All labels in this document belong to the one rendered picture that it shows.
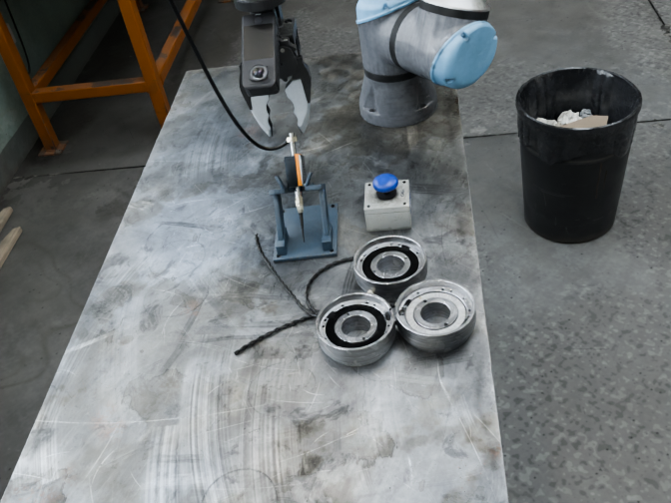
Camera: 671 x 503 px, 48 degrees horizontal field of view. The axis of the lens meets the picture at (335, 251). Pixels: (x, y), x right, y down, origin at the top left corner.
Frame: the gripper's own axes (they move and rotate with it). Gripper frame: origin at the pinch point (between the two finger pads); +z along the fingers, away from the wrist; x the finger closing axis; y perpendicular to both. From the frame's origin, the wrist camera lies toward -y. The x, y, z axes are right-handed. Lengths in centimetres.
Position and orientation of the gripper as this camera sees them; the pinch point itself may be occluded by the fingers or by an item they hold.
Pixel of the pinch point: (285, 129)
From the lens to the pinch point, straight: 112.9
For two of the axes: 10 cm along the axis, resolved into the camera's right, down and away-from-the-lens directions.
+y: 0.1, -6.5, 7.6
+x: -9.9, 1.0, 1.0
